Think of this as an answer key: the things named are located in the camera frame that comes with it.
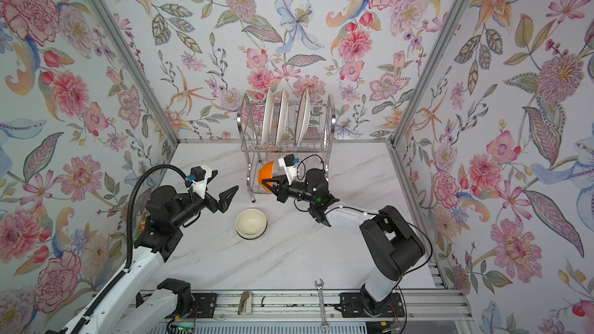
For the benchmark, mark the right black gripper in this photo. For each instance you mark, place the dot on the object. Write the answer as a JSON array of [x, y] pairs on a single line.
[[281, 194]]

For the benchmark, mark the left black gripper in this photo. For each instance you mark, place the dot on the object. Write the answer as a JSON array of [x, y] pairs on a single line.
[[212, 206]]

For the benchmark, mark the orange bowl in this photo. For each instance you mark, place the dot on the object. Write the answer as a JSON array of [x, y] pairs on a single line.
[[267, 171]]

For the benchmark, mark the cream white bowl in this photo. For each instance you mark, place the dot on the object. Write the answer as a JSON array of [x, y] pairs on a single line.
[[250, 224]]

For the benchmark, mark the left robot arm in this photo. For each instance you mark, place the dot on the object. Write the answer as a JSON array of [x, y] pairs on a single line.
[[144, 257]]

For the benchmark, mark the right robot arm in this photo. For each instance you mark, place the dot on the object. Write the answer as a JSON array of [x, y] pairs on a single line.
[[394, 246]]

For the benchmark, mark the steel two-tier dish rack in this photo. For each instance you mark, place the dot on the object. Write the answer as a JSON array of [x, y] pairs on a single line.
[[314, 150]]

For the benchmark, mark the middle orange striped plate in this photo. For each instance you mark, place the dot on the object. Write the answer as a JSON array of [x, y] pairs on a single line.
[[282, 118]]

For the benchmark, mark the orange striped plate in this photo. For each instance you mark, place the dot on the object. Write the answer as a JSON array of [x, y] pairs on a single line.
[[282, 118], [302, 121]]

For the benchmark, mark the left white patterned plate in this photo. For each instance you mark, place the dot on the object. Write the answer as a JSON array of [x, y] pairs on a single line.
[[267, 119]]

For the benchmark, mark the right orange striped plate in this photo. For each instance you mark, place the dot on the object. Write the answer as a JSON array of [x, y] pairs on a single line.
[[302, 121]]

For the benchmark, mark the silver open-end wrench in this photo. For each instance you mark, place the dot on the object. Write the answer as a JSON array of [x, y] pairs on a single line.
[[319, 284]]

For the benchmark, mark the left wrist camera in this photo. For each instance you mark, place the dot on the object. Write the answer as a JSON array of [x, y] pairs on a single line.
[[199, 178]]

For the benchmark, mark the small metal bracket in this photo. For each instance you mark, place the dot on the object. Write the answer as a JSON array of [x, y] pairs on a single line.
[[245, 303]]

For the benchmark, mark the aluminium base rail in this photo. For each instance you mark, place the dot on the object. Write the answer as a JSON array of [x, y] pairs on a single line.
[[408, 305]]

